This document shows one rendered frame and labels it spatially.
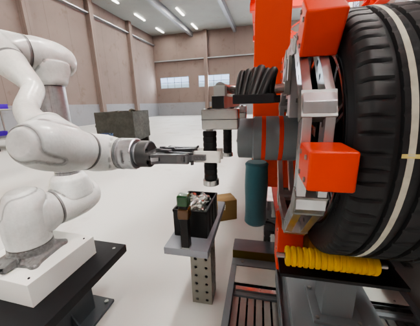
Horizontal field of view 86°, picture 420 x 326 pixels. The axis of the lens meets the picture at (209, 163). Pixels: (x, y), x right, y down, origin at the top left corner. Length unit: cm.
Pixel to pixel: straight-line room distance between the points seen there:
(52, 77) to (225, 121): 77
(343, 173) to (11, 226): 104
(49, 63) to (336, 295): 133
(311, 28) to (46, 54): 92
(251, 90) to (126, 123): 519
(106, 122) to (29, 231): 488
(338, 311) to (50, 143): 99
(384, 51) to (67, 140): 62
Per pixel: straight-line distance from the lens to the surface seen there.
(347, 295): 98
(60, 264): 112
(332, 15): 55
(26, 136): 55
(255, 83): 54
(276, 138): 68
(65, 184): 114
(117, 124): 572
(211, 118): 55
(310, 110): 48
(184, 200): 78
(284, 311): 112
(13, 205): 107
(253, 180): 86
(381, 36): 54
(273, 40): 120
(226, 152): 92
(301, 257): 75
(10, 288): 112
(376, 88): 47
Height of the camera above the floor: 96
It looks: 15 degrees down
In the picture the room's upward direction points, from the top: 2 degrees counter-clockwise
